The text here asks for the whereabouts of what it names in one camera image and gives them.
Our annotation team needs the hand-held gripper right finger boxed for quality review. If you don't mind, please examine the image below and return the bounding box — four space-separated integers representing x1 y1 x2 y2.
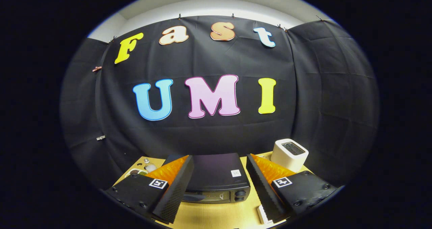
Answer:
245 154 339 223

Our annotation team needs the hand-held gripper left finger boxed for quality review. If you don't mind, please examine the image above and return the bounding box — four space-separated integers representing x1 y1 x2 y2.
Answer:
104 155 195 224

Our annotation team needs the black toaster oven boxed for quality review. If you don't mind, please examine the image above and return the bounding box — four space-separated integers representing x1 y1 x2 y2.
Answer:
163 153 251 204

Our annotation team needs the white slot toaster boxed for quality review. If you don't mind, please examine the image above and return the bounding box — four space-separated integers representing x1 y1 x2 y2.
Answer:
270 139 309 173

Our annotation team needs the white rectangular dish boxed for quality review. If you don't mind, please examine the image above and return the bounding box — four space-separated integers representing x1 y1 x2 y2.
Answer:
256 205 274 225

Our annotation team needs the small clear bottle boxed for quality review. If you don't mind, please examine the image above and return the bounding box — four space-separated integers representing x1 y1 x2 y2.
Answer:
143 158 158 172

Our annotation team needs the divided snack tray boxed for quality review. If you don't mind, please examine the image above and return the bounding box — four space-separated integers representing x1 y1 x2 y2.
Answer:
125 168 149 178

